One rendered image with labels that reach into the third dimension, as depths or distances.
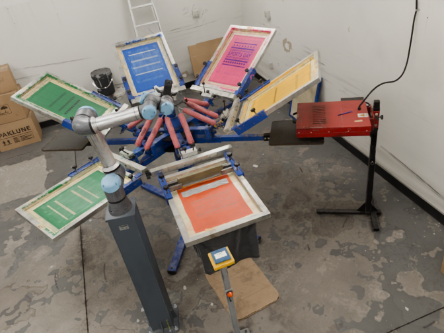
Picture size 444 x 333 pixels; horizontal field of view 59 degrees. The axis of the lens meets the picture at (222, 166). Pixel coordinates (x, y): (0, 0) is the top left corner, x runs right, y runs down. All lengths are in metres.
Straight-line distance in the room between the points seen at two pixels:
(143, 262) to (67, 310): 1.23
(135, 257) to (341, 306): 1.62
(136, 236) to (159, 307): 0.73
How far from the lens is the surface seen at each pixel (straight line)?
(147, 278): 2.92
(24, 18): 6.68
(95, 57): 6.79
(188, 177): 2.95
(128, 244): 2.69
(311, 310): 3.33
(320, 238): 3.83
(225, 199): 2.82
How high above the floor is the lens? 2.73
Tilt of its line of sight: 34 degrees down
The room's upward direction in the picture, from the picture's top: 10 degrees counter-clockwise
